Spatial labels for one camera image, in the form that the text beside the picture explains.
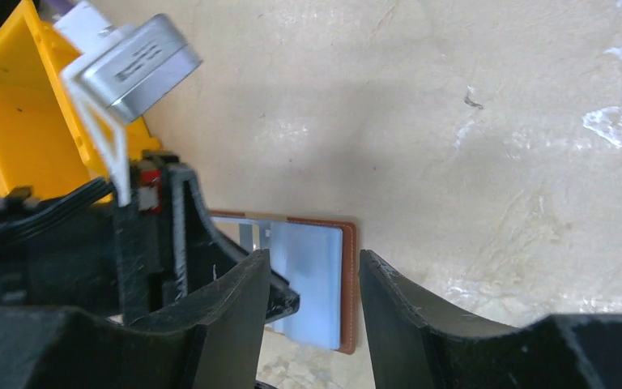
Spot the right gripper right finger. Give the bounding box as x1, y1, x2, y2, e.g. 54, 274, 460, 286
360, 250, 622, 388

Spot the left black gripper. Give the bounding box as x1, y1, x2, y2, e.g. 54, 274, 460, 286
0, 151, 182, 322

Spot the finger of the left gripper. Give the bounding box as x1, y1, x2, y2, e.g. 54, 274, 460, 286
168, 163, 301, 323

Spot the yellow plastic divided bin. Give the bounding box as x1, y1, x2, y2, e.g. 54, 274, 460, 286
0, 0, 162, 213

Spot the brown leather card holder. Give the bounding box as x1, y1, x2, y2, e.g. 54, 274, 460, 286
211, 210, 360, 355

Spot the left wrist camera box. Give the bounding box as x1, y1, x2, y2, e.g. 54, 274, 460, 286
53, 1, 202, 207

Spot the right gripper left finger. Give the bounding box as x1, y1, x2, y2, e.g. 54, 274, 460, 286
0, 250, 271, 388

